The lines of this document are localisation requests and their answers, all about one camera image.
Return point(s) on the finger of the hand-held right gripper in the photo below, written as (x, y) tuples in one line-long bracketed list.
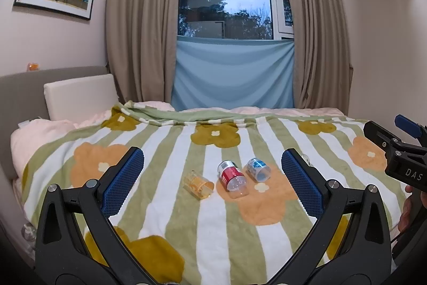
[(407, 125), (378, 134)]

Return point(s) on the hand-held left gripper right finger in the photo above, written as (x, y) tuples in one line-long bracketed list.
[(300, 181)]

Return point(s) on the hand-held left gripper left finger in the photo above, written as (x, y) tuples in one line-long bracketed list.
[(125, 181)]

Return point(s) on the plain clear cup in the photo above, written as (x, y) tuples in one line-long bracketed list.
[(306, 160)]

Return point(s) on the blue label clear cup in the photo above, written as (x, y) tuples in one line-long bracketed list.
[(257, 169)]

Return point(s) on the yellow print clear cup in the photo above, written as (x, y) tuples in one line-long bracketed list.
[(199, 186)]

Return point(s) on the person's right hand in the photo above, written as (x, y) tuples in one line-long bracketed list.
[(405, 215)]

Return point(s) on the red label plastic bottle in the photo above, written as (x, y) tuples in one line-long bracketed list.
[(232, 178)]

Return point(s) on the floral striped blanket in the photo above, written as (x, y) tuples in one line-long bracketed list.
[(206, 225)]

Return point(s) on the white pillow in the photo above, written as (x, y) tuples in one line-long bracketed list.
[(80, 96)]

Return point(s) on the clear plastic bottle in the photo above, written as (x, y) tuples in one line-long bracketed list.
[(29, 236)]

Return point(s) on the beige curtain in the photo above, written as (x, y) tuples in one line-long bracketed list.
[(141, 21), (320, 28)]

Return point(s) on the light blue cloth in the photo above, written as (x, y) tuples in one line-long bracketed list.
[(233, 74)]

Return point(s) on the grey bed headboard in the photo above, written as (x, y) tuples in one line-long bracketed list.
[(20, 94)]

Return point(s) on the small orange object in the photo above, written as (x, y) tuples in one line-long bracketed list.
[(33, 66)]

